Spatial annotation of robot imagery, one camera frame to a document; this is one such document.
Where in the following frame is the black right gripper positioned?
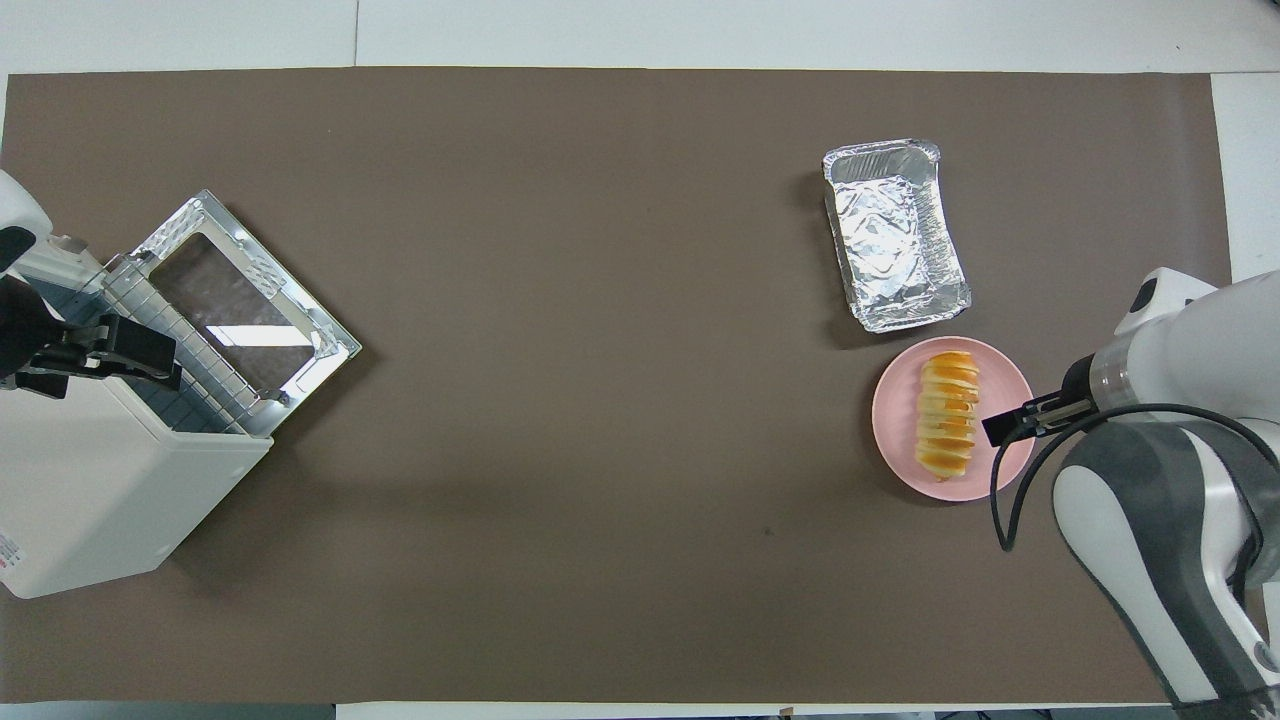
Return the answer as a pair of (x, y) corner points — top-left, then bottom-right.
(982, 355), (1099, 448)

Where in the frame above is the pink round plate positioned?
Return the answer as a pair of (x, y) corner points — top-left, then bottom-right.
(871, 336), (1036, 503)

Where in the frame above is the white toaster oven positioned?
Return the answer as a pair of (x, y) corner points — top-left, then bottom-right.
(0, 190), (363, 601)

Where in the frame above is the sliced yellow bread loaf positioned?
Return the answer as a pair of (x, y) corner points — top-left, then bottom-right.
(914, 351), (981, 483)

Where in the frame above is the brown table mat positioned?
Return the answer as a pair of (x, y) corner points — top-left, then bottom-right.
(0, 67), (1251, 706)

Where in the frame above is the aluminium foil tray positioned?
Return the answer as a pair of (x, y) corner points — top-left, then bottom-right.
(823, 139), (973, 335)

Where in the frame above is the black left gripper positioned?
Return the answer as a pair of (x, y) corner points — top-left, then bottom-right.
(0, 278), (183, 397)

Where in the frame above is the glass oven door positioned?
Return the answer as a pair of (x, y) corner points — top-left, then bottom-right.
(130, 190), (363, 436)

